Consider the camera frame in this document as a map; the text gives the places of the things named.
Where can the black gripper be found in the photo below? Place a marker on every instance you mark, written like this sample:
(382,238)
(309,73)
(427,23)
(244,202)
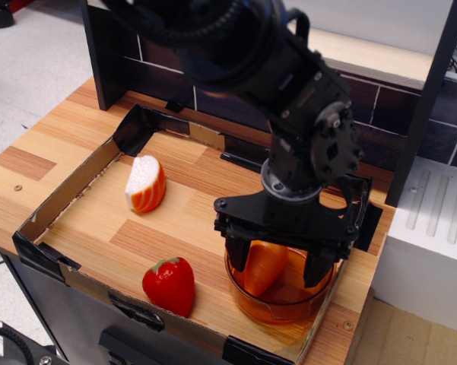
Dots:
(326,233)

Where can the orange toy carrot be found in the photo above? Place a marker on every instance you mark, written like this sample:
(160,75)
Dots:
(265,263)

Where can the orange transparent plastic pot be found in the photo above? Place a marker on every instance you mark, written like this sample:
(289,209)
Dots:
(287,299)

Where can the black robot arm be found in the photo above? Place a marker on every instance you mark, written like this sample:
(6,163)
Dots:
(257,51)

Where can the cardboard fence with black tape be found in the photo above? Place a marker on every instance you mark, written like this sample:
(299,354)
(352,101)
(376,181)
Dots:
(83,253)

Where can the red toy strawberry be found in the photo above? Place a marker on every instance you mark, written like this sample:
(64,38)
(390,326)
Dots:
(170,285)

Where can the white ribbed sink drainboard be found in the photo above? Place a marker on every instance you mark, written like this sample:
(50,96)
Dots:
(417,270)

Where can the white orange salmon sushi toy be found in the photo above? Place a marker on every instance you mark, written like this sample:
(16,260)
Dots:
(146,185)

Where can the dark tile backsplash shelf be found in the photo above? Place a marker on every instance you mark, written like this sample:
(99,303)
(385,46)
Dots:
(123,61)

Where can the black object top left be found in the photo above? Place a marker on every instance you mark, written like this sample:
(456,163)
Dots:
(0,13)

